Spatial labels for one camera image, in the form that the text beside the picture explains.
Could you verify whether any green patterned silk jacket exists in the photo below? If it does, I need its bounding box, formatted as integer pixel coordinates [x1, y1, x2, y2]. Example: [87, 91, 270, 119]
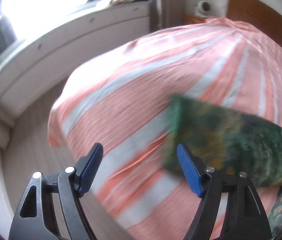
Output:
[163, 95, 282, 239]

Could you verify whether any white window bench cabinet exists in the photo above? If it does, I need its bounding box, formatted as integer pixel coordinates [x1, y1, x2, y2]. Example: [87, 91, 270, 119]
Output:
[0, 0, 153, 151]

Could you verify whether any pink striped bed sheet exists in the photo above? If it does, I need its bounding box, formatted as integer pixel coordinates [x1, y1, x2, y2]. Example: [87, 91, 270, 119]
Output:
[48, 18, 282, 239]

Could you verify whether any wooden nightstand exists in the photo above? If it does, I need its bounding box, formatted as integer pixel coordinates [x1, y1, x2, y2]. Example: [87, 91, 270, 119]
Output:
[183, 14, 206, 25]

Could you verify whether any brown wooden headboard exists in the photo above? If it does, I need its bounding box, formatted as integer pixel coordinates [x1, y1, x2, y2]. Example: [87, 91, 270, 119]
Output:
[226, 0, 282, 47]

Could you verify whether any white round fan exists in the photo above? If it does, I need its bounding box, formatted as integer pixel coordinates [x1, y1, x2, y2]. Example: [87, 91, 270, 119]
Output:
[195, 1, 211, 18]

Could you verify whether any beige curtain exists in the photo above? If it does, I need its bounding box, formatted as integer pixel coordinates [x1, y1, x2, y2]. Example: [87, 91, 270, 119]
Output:
[150, 0, 186, 31]

